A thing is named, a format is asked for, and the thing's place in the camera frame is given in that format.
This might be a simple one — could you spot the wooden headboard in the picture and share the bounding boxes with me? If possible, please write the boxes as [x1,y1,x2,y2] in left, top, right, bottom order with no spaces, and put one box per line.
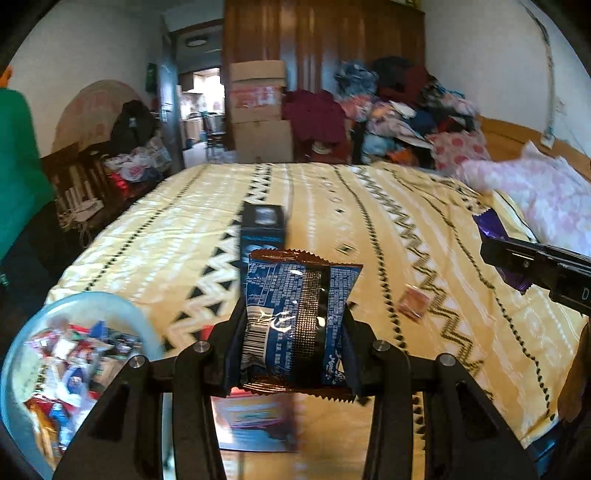
[478,115,591,183]

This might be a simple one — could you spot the pink floral cloth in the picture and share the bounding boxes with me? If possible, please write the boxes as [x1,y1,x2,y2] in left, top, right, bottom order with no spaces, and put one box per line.
[427,130,491,176]

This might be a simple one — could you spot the pile of plastic bags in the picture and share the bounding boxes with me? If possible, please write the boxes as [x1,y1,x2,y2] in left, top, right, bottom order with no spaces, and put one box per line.
[104,138,172,185]

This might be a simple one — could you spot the black jacket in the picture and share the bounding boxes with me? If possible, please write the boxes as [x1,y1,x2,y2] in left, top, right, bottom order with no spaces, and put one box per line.
[111,100,158,151]

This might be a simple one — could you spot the round pink floral board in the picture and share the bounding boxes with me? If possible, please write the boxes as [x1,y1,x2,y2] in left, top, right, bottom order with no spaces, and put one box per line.
[51,79,139,155]

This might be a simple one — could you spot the light blue bowl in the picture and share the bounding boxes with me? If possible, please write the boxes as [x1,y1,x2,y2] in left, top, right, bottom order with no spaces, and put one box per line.
[0,292,164,478]

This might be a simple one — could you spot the dark wooden cabinet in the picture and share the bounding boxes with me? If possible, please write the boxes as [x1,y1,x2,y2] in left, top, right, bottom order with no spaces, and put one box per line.
[41,148,139,241]

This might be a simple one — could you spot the pile of mixed clothes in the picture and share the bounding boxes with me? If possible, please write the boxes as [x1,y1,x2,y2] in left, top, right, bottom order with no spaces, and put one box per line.
[335,55,483,167]

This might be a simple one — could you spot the yellow patterned bedspread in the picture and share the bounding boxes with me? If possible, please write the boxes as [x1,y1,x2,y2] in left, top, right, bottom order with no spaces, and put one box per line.
[44,161,587,480]

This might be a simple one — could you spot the wall cable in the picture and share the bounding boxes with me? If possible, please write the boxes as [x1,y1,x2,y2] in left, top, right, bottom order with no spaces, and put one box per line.
[536,4,560,146]

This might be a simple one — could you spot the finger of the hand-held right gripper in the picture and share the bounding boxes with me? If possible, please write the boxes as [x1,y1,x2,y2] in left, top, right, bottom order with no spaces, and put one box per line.
[479,236,561,289]

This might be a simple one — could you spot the dark blue cookie packet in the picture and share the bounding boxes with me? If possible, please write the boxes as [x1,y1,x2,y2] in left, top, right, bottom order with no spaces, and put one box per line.
[238,248,364,404]

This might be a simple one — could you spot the red printed cardboard box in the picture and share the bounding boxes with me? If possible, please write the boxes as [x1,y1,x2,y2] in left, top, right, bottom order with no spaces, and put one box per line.
[229,85,283,123]

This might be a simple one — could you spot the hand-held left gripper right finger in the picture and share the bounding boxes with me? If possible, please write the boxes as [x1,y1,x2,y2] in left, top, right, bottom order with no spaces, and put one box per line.
[342,305,539,480]

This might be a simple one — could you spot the purple snack packet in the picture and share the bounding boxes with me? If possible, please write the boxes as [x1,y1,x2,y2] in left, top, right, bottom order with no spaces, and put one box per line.
[472,209,532,295]

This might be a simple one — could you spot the maroon clothes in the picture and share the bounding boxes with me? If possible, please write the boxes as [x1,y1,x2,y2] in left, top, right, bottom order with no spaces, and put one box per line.
[281,90,352,162]

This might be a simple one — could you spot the open room door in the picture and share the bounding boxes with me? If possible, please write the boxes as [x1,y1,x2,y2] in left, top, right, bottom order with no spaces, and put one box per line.
[157,14,185,176]

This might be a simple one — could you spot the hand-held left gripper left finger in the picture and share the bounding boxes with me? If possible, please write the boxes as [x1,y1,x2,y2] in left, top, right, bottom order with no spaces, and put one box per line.
[53,298,247,480]

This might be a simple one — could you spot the pink quilt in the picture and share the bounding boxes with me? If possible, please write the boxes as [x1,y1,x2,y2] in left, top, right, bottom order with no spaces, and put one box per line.
[455,141,591,259]

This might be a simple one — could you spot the large plain cardboard box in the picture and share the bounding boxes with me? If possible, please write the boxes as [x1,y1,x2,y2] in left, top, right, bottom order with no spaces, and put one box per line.
[231,119,294,163]

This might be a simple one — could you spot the tall black product box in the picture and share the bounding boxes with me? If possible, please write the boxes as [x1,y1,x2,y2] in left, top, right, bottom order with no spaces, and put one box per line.
[239,202,288,296]

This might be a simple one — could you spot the red and blue mask box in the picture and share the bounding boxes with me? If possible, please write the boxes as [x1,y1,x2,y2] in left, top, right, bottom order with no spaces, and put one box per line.
[217,388,301,452]

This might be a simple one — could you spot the small plain cardboard box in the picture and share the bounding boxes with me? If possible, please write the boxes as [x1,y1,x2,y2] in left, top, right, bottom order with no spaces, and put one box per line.
[229,60,286,89]

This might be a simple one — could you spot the wooden wardrobe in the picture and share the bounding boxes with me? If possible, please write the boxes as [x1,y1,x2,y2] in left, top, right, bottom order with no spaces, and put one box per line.
[223,0,426,162]

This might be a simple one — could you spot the pile of snack packets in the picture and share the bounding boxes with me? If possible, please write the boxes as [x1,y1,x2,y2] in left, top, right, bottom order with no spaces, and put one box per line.
[14,318,144,467]

